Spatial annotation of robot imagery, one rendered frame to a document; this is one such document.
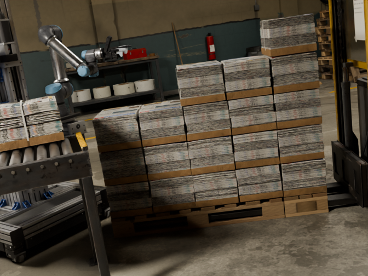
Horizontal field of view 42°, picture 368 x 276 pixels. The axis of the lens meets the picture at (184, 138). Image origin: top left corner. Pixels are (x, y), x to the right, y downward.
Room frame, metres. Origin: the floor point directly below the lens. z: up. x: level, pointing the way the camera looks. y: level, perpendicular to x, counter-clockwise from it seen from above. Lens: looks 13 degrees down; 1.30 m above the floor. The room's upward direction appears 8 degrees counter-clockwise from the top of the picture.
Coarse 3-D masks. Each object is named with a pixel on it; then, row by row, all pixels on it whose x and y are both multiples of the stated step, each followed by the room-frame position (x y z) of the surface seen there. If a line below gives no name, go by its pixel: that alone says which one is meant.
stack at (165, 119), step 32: (256, 96) 2.97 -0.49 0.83; (96, 128) 2.99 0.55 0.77; (128, 128) 2.98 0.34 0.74; (160, 128) 2.98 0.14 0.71; (192, 128) 2.97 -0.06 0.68; (224, 128) 2.97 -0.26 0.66; (128, 160) 2.99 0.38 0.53; (160, 160) 2.98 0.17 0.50; (192, 160) 2.98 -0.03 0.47; (224, 160) 2.96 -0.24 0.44; (128, 192) 3.00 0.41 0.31; (160, 192) 2.99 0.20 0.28; (192, 192) 2.97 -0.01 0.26; (224, 192) 2.97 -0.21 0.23; (256, 192) 2.96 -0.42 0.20; (128, 224) 2.99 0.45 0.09; (160, 224) 3.12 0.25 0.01; (192, 224) 2.97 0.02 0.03; (224, 224) 2.96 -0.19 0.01
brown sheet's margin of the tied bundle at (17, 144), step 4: (16, 140) 2.49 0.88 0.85; (20, 140) 2.50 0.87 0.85; (0, 144) 2.47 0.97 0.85; (4, 144) 2.47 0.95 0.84; (8, 144) 2.48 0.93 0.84; (12, 144) 2.48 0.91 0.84; (16, 144) 2.49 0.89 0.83; (20, 144) 2.49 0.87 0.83; (0, 148) 2.47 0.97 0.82; (4, 148) 2.47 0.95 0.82; (8, 148) 2.48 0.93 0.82; (12, 148) 2.48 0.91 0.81
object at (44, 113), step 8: (48, 96) 2.77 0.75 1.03; (32, 104) 2.52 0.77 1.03; (40, 104) 2.53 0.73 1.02; (48, 104) 2.54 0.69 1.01; (56, 104) 2.55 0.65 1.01; (32, 112) 2.52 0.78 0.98; (40, 112) 2.53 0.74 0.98; (48, 112) 2.54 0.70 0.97; (56, 112) 2.55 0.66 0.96; (32, 120) 2.52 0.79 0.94; (40, 120) 2.53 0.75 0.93; (48, 120) 2.54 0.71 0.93; (56, 120) 2.55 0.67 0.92; (32, 128) 2.52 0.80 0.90; (40, 128) 2.53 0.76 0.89; (48, 128) 2.54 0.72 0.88; (56, 128) 2.55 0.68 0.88; (40, 144) 2.54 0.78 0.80
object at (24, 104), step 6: (18, 102) 2.72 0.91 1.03; (24, 102) 2.66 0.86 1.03; (18, 108) 2.51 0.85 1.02; (24, 108) 2.51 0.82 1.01; (18, 114) 2.50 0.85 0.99; (24, 114) 2.51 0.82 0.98; (18, 120) 2.50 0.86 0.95; (30, 126) 2.52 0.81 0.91; (24, 132) 2.51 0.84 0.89; (30, 132) 2.52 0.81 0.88; (24, 138) 2.51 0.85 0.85
